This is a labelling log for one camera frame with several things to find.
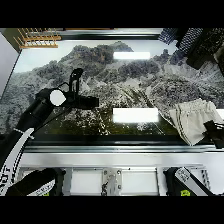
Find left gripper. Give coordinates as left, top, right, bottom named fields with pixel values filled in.
left=73, top=94, right=100, bottom=111

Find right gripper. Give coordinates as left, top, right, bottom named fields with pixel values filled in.
left=202, top=120, right=224, bottom=142

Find cream pants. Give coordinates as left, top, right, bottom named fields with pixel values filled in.
left=168, top=98, right=224, bottom=147

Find brown clothes hanger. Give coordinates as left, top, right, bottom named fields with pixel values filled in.
left=13, top=27, right=63, bottom=50

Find black dotted garment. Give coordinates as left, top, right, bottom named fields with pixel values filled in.
left=175, top=27, right=205, bottom=57

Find blue checked garment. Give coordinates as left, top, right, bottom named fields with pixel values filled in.
left=157, top=27, right=180, bottom=45

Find silver frame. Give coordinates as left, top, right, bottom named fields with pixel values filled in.
left=15, top=135, right=224, bottom=197

